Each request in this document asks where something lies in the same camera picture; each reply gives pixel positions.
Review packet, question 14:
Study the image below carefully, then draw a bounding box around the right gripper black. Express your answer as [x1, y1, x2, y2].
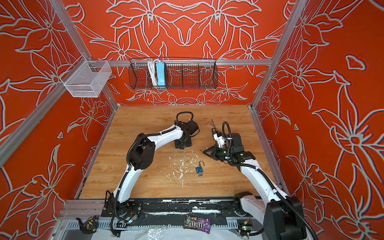
[203, 144, 235, 162]

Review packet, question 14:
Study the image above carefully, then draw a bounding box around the blue padlock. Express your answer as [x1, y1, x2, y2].
[196, 161, 205, 174]

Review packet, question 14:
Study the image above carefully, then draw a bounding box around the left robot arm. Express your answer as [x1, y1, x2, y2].
[106, 111, 200, 220]

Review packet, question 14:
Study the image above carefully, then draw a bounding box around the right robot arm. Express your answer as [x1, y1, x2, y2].
[203, 122, 318, 240]

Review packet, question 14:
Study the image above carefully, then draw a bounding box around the light blue box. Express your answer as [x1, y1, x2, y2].
[156, 62, 166, 88]

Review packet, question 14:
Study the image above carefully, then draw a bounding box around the purple candy bag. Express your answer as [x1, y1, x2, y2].
[183, 215, 211, 234]

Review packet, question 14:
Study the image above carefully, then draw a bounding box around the small green circuit board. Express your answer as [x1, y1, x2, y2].
[238, 220, 253, 238]

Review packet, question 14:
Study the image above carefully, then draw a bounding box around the white mesh basket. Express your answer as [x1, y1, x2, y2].
[60, 61, 112, 98]

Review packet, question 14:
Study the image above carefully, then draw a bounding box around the black tape measure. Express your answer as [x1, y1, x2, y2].
[76, 215, 99, 235]

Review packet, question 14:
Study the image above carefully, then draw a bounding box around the black wire wall basket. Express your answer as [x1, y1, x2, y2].
[128, 58, 219, 90]

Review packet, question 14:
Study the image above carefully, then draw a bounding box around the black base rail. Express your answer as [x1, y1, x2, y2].
[101, 197, 251, 230]

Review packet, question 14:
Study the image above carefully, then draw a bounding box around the white cable bundle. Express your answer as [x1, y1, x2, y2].
[147, 59, 160, 88]

